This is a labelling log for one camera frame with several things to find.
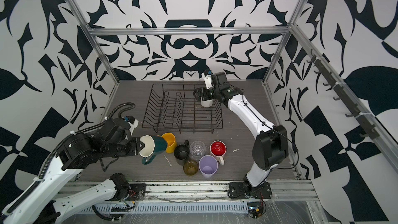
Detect clear glass cup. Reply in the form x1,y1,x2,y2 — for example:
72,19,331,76
189,141,207,161

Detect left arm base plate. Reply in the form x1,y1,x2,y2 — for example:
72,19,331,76
124,183,147,201

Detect red inside white mug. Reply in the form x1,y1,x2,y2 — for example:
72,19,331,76
210,141,227,166

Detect green mug cream inside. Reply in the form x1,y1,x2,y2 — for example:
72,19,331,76
139,135,167,165

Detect black mug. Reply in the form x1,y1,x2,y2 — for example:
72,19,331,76
174,140,190,166

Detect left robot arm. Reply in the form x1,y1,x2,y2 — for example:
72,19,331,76
1,102,145,224

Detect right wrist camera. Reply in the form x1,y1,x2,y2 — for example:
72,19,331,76
202,70,214,89

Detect yellow mug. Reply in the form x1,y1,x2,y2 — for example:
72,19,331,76
161,133,177,153

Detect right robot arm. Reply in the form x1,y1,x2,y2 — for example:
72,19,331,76
193,69,289,192

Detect olive brown glass cup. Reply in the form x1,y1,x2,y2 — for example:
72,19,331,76
183,160,199,176

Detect white cable duct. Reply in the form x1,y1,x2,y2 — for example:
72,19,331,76
99,201,249,215

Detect black wire dish rack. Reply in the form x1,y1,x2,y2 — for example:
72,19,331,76
142,83,223,133

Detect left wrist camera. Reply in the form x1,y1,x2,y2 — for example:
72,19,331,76
123,116,139,136

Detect purple plastic cup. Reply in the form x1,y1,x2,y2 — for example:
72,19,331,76
199,155,218,178

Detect wall hook rail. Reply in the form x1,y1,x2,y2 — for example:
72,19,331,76
307,51,380,140

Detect white ceramic mug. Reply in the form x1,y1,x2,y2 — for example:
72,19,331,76
201,99,214,108

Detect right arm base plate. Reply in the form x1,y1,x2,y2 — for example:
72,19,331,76
228,181,272,199

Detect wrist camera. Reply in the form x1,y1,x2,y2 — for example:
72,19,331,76
123,116,139,136
202,70,214,89

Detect small circuit board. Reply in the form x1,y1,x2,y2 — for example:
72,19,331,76
247,201,267,219

